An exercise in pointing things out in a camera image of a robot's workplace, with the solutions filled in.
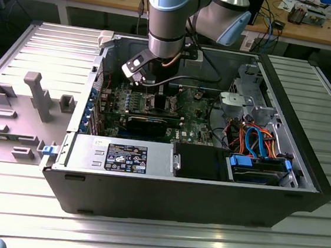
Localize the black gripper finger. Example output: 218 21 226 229
154 83 168 110

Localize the CPU socket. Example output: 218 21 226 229
143 92 178 115

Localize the copper fin CPU cooler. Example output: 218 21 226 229
287 2 308 26

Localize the green motherboard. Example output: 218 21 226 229
92 77 220 149

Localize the pale grey case latch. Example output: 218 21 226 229
97 29 117 51

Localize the black drive bay box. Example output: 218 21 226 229
170 142 231 183

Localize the silver drive cage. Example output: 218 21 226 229
215 61 289 134

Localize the silver power supply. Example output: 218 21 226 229
52 131 181 182

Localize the white printed tag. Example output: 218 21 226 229
240 34 256 52

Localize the blue disk carrier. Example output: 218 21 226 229
227 153 294 185

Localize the black PC case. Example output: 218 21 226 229
37 26 331 242

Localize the grey parts rack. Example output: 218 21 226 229
0 68 80 170

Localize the small black box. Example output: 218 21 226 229
246 0 267 28

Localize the blue case latch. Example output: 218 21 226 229
41 144 60 158

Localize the hard disk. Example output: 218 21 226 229
231 163 289 188

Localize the small black adapter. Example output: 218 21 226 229
272 19 287 31

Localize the silver metal box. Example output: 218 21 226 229
304 7 328 28

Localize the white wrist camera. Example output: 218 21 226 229
120 50 150 87

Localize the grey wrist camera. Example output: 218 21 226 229
183 48 205 63

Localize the black camera cable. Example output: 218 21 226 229
142 42 226 94

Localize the orange power wire bundle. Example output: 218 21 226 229
229 121 287 161

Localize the blue flat data wire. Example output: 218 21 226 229
242 125 274 162

